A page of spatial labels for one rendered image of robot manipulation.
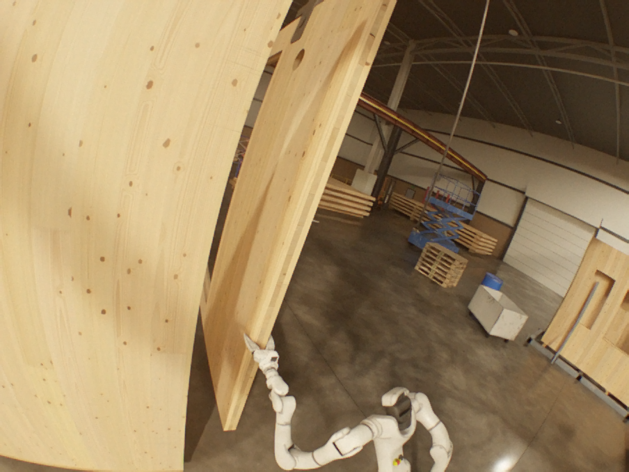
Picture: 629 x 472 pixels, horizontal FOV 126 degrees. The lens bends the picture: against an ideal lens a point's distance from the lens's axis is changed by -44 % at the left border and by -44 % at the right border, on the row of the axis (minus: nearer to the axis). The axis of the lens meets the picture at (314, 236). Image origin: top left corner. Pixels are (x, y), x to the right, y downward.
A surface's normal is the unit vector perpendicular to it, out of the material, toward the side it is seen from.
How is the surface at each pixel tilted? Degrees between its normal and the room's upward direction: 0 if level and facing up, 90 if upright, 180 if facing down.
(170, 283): 90
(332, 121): 92
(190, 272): 90
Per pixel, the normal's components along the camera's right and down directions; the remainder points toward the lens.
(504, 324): -0.08, 0.26
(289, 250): 0.40, 0.43
